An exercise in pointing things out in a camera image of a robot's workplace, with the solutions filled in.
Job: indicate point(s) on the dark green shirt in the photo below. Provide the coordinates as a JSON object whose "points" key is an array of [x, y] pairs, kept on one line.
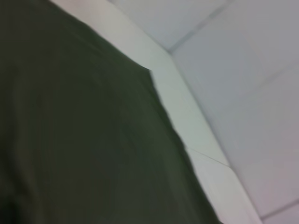
{"points": [[81, 128]]}

